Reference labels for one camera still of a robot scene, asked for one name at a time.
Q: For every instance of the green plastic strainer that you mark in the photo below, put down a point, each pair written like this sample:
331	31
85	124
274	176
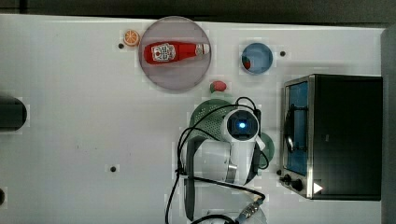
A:
208	115

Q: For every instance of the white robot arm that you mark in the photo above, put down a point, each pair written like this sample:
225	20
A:
232	161

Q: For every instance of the toy strawberry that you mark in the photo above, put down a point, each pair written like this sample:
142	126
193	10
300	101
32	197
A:
218	86

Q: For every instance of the grey round plate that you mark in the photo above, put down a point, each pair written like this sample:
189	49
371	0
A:
182	75

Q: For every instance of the red green toy in bowl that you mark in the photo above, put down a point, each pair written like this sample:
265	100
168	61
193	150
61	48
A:
246	62

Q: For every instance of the red ketchup bottle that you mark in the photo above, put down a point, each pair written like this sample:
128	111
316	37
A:
173	51

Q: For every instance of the blue bowl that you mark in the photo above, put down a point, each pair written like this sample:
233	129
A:
261	58

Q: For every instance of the orange slice toy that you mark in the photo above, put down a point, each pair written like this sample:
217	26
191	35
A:
131	38

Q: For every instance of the black toaster oven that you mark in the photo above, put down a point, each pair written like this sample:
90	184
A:
331	138

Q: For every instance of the black cylinder at left edge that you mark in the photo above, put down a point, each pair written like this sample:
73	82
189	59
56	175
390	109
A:
13	114

